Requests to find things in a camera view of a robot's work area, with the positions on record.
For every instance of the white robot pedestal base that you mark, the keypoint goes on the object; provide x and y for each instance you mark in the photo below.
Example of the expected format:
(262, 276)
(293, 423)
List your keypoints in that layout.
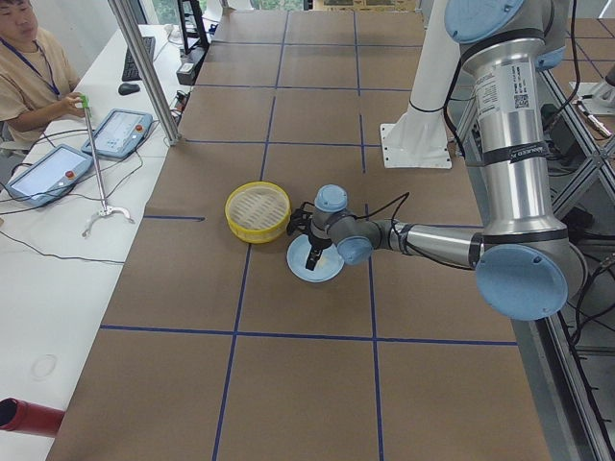
(419, 139)

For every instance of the metal reacher grabber stick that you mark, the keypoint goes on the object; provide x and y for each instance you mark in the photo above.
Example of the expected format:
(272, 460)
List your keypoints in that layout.
(106, 209)

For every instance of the light blue plate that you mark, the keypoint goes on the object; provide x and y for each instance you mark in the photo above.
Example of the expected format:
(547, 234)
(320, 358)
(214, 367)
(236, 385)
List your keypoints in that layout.
(296, 258)

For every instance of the white steamed bun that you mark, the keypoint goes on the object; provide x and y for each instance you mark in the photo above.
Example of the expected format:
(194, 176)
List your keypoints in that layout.
(326, 260)

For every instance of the teach pendant tablet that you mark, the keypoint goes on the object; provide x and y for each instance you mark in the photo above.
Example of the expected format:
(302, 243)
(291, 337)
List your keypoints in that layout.
(50, 177)
(121, 132)

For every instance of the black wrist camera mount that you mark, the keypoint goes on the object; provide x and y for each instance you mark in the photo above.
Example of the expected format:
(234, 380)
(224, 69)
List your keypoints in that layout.
(300, 220)

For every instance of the yellow bamboo steamer basket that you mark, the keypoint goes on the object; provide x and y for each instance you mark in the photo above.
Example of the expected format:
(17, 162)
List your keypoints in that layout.
(258, 212)

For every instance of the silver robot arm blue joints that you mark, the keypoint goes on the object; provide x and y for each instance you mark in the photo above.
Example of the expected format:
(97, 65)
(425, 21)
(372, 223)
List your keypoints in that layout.
(525, 265)

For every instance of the aluminium frame post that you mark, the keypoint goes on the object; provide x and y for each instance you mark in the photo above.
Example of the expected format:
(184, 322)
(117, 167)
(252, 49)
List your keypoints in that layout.
(130, 31)

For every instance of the black desktop computer box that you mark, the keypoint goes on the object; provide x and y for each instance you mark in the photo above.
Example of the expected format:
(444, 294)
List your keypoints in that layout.
(190, 66)

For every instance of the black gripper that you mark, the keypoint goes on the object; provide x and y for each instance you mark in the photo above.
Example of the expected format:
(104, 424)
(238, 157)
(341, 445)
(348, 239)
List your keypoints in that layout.
(317, 241)

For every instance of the far teach pendant tablet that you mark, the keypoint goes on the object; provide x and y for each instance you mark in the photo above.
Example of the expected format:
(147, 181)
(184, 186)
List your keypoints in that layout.
(121, 132)

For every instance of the near teach pendant tablet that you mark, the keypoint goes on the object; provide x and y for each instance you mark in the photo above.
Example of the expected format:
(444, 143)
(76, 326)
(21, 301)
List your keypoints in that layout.
(50, 177)

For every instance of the red cylinder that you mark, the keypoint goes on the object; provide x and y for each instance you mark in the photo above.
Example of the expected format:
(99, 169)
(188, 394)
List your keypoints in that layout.
(30, 418)

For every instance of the aluminium side frame rail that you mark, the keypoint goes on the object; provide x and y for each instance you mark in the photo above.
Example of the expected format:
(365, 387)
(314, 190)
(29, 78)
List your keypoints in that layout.
(570, 355)

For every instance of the orange black usb hub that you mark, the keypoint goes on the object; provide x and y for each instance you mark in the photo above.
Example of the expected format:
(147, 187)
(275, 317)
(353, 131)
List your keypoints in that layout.
(181, 100)

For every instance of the black computer mouse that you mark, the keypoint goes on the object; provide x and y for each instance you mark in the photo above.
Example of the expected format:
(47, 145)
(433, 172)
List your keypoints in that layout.
(126, 89)

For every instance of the seated person beige shirt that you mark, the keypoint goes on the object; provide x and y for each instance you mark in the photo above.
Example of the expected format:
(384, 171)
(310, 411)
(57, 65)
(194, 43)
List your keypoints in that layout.
(38, 84)

